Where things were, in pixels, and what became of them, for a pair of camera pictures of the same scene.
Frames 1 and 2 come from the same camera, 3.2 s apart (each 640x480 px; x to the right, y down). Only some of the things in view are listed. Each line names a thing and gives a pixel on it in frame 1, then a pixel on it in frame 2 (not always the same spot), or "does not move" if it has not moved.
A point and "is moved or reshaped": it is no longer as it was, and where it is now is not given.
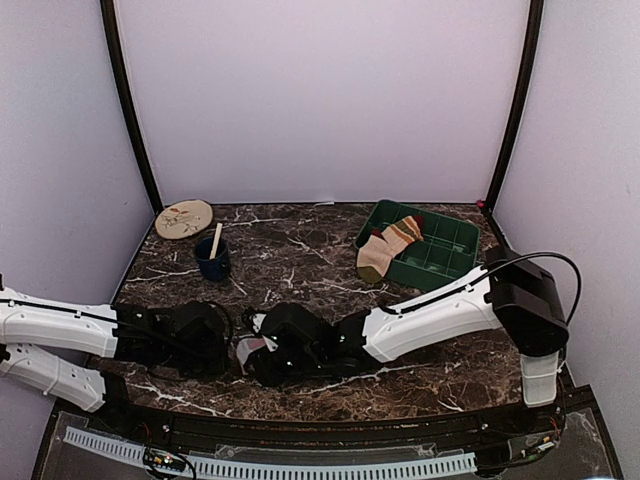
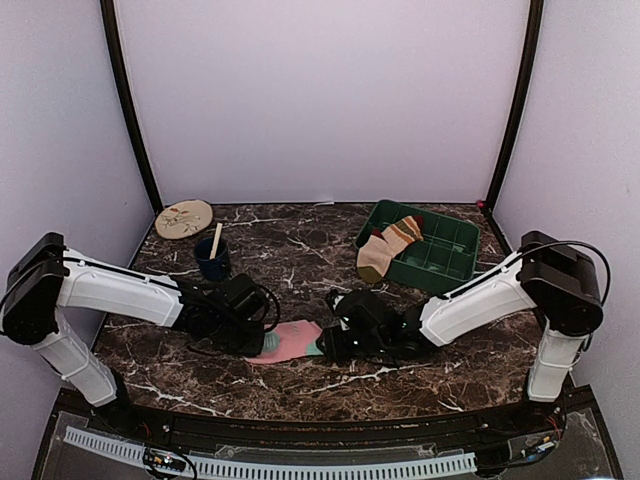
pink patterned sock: (245, 346) is moved or reshaped
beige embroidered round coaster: (184, 220) does not move
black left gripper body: (196, 365) -> (228, 339)
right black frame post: (521, 105) does not move
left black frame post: (108, 9) does not move
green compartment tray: (448, 248) does not move
